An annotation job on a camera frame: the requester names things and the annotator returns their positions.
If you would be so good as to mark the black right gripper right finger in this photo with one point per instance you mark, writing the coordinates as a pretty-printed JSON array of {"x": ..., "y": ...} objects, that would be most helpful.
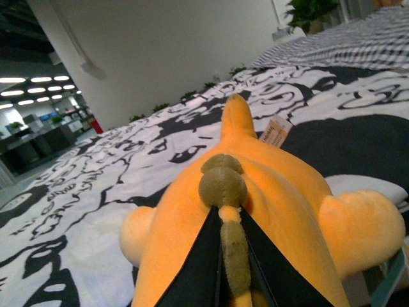
[{"x": 279, "y": 282}]

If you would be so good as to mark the orange plush dinosaur toy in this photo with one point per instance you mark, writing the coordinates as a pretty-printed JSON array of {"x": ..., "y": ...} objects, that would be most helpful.
[{"x": 324, "y": 237}]

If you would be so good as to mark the black and white patterned bedspread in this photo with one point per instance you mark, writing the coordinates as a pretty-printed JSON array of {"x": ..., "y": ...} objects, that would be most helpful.
[{"x": 59, "y": 236}]

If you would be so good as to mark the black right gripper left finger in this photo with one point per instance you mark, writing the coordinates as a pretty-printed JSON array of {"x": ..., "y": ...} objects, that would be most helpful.
[{"x": 199, "y": 279}]

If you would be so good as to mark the green potted plant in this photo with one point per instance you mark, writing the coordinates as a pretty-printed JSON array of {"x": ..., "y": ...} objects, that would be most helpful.
[{"x": 304, "y": 12}]

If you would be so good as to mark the red fire extinguisher cabinet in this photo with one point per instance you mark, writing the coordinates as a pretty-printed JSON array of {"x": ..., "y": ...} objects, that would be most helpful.
[{"x": 96, "y": 126}]

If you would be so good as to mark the black white checkered blanket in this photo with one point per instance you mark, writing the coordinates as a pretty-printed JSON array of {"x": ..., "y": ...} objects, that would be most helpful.
[{"x": 377, "y": 42}]

